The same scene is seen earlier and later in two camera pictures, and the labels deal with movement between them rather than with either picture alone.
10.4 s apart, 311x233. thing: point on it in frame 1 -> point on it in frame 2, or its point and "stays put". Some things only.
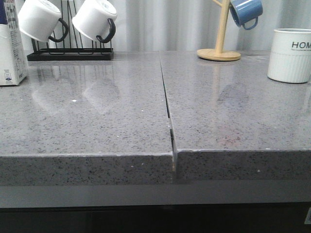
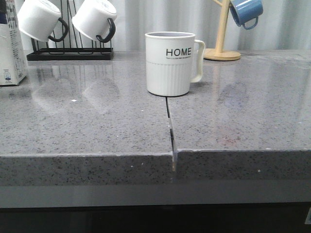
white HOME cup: x=289 y=59 -> x=174 y=59
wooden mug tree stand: x=218 y=54 stays put
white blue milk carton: x=13 y=69 stays put
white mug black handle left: x=39 y=19 stays put
